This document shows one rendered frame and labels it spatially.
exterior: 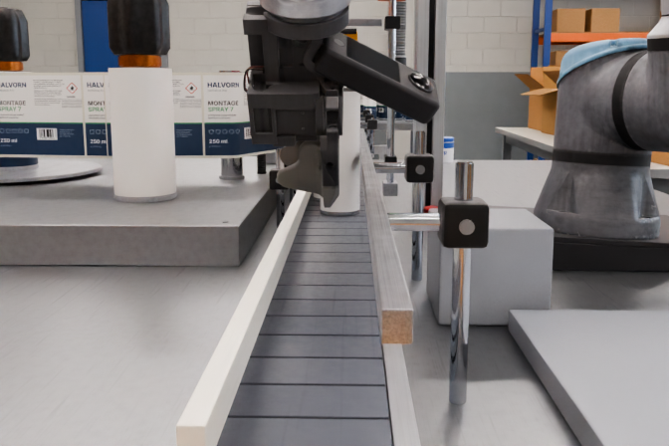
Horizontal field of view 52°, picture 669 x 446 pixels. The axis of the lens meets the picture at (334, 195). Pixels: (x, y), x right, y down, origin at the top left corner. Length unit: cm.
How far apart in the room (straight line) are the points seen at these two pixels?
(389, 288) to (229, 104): 95
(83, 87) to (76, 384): 79
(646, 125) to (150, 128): 63
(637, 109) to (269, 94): 42
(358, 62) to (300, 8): 7
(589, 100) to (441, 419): 50
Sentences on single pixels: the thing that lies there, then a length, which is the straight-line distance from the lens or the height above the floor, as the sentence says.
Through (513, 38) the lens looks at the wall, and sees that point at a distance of 877.
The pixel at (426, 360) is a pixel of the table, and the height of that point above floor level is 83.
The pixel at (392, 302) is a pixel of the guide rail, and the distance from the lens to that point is 27.
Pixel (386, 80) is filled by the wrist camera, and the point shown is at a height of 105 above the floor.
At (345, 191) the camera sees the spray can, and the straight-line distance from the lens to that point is 87.
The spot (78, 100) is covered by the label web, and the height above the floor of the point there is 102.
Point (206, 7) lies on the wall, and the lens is 885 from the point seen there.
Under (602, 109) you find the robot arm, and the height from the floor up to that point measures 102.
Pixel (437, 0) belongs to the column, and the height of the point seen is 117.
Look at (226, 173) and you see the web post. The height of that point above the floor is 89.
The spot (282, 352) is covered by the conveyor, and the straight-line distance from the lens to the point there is 44.
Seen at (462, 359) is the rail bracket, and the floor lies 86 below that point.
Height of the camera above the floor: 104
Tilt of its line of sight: 9 degrees down
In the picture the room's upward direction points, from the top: straight up
